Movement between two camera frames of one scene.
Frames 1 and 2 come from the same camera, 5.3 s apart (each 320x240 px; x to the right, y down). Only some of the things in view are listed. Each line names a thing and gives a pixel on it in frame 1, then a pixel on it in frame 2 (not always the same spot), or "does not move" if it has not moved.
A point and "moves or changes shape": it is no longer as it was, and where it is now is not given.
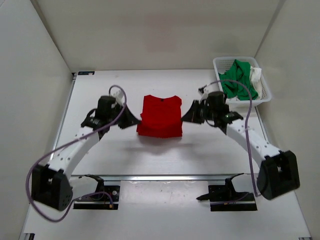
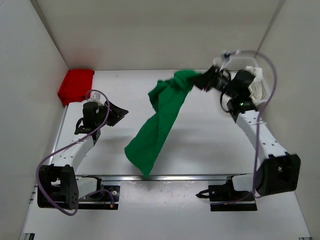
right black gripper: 193,116 -> 201,81
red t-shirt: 160,117 -> 74,85
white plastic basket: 221,64 does not move
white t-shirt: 255,77 does not move
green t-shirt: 239,72 moves or changes shape
